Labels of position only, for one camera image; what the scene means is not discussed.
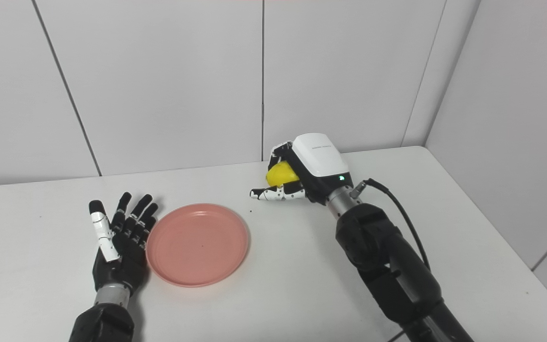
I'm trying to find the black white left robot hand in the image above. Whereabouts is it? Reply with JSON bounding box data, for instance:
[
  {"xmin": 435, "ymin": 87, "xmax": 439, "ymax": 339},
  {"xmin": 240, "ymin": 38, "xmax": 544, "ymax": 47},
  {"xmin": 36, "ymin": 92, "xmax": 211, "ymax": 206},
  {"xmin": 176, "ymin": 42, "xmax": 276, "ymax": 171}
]
[{"xmin": 88, "ymin": 192, "xmax": 159, "ymax": 293}]

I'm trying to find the yellow plastic lemon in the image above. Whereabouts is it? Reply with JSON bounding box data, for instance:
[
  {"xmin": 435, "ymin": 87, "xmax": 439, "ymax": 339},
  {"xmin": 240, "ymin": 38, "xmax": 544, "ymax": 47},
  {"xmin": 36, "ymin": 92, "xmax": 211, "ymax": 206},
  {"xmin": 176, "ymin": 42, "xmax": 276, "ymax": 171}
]
[{"xmin": 266, "ymin": 161, "xmax": 300, "ymax": 188}]

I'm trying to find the pink round plate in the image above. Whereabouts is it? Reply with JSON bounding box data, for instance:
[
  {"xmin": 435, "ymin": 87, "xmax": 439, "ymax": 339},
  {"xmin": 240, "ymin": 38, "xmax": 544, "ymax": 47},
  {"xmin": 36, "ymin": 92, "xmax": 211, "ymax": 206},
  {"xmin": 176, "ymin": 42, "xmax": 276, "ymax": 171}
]
[{"xmin": 146, "ymin": 203, "xmax": 250, "ymax": 288}]

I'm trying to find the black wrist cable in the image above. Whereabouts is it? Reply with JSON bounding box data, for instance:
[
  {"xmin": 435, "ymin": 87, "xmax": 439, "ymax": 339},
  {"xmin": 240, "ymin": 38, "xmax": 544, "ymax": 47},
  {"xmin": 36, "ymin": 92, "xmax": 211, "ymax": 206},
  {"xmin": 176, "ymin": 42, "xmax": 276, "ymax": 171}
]
[{"xmin": 349, "ymin": 178, "xmax": 431, "ymax": 271}]

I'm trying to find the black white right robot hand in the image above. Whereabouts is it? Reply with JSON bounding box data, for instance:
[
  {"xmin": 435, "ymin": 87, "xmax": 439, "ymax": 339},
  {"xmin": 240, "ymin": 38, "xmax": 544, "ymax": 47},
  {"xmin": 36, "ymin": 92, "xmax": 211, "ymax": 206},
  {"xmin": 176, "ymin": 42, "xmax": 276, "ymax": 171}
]
[{"xmin": 250, "ymin": 133, "xmax": 353, "ymax": 206}]

